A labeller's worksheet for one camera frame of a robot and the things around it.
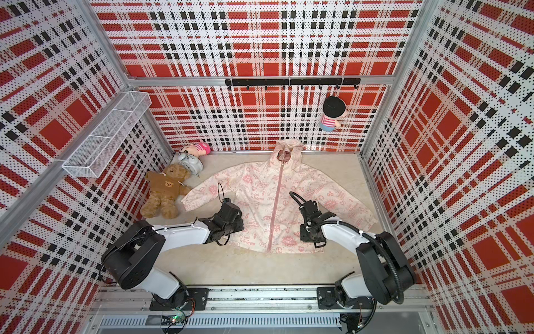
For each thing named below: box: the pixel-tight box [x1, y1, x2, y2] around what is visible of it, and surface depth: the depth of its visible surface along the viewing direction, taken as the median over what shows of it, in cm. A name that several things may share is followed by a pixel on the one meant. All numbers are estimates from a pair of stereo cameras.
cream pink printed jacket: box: [182, 138, 377, 254], surface depth 102 cm
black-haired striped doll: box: [319, 96, 347, 132], surface depth 98 cm
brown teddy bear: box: [140, 163, 191, 220], surface depth 99 cm
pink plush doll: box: [179, 142, 212, 158], surface depth 118 cm
